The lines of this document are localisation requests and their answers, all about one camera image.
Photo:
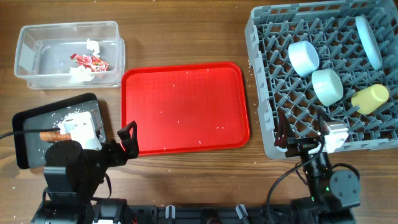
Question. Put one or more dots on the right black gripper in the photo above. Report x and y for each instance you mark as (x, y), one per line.
(300, 145)

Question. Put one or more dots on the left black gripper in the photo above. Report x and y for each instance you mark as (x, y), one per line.
(120, 157)

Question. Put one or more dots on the green bowl with rice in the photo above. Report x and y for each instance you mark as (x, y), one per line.
(327, 86)

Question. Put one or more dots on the yellow plastic cup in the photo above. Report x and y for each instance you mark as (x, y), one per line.
(370, 98)

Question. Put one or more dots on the red snack wrapper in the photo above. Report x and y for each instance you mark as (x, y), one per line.
(95, 64)

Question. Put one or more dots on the light blue bowl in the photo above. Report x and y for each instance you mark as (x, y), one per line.
(303, 58)

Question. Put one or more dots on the orange carrot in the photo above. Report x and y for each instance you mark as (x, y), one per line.
(53, 136)

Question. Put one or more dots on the light blue plate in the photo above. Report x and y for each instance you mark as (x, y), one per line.
(369, 42)

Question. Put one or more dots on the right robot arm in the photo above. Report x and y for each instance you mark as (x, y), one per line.
(334, 188)

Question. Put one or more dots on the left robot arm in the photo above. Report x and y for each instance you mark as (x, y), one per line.
(73, 174)

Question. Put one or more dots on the clear plastic waste bin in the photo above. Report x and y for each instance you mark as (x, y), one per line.
(43, 54)

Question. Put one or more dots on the grey dishwasher rack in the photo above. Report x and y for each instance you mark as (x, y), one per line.
(330, 27)

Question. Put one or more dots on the red serving tray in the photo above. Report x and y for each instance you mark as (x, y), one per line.
(186, 108)

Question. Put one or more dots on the black tray bin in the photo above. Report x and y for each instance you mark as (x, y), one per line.
(30, 149)

